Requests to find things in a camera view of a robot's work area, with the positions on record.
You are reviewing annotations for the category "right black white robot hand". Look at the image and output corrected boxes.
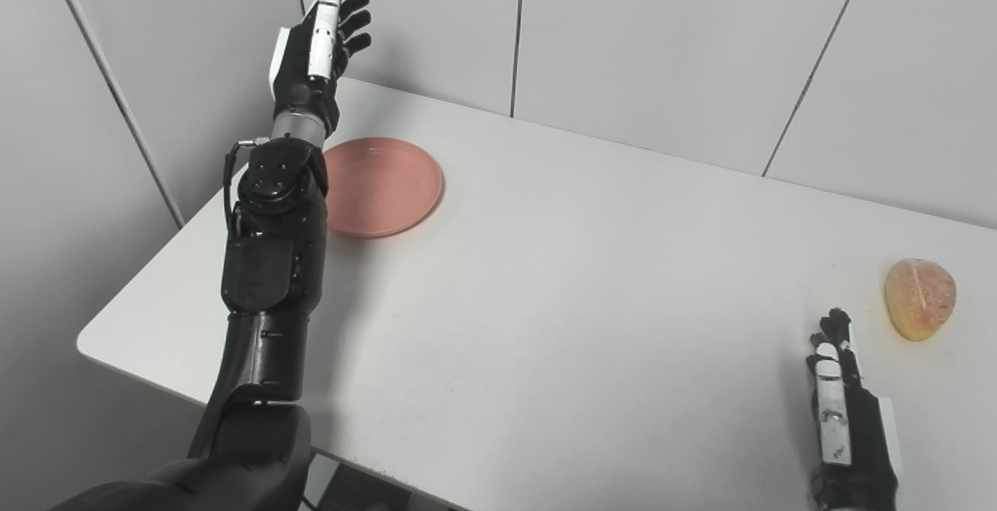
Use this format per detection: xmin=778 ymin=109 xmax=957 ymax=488
xmin=805 ymin=308 xmax=904 ymax=511

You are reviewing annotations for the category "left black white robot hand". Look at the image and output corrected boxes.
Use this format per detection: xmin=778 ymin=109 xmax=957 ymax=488
xmin=268 ymin=0 xmax=373 ymax=138

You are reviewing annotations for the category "white table leg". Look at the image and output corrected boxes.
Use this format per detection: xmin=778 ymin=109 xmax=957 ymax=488
xmin=300 ymin=453 xmax=340 ymax=511

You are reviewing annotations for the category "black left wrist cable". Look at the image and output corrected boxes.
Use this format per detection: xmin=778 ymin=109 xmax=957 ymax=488
xmin=224 ymin=136 xmax=272 ymax=239

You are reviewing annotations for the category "pink round plate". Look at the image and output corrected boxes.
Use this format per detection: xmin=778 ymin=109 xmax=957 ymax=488
xmin=322 ymin=137 xmax=445 ymax=239

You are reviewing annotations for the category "brown bread roll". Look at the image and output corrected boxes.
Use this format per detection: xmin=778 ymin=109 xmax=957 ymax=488
xmin=884 ymin=259 xmax=957 ymax=342

